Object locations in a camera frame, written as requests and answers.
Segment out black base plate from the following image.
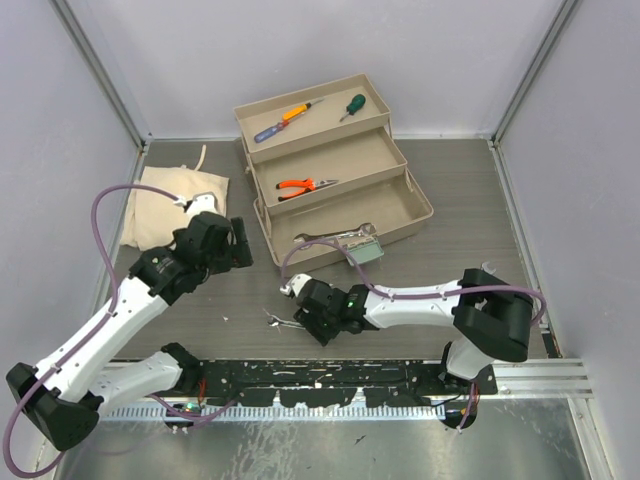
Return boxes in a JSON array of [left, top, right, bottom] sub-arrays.
[[142, 357, 501, 407]]

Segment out yellow handled tool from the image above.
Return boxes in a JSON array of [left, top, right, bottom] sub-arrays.
[[282, 98, 323, 124]]

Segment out silver wrench near right arm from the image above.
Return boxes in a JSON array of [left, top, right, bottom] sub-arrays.
[[481, 262, 497, 274]]

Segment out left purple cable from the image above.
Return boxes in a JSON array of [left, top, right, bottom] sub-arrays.
[[0, 183, 236, 475]]

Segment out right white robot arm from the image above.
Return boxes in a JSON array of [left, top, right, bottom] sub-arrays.
[[280, 269, 534, 394]]

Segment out beige cloth bag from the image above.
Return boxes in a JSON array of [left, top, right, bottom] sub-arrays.
[[119, 146, 229, 251]]

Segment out brown translucent toolbox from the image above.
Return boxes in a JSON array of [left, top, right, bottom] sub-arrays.
[[234, 74, 434, 273]]

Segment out slotted cable duct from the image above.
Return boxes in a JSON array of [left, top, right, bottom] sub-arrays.
[[102, 401, 446, 422]]

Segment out small silver wrench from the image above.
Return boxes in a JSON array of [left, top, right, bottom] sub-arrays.
[[267, 315, 303, 329]]

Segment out green handled screwdriver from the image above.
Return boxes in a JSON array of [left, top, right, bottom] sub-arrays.
[[339, 94, 366, 122]]

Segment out large silver wrench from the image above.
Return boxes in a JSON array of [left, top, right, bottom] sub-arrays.
[[293, 222, 377, 244]]

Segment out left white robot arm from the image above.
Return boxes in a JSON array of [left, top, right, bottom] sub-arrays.
[[6, 193, 253, 452]]

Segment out orange handled pliers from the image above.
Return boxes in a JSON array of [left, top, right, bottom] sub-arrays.
[[276, 178, 338, 202]]

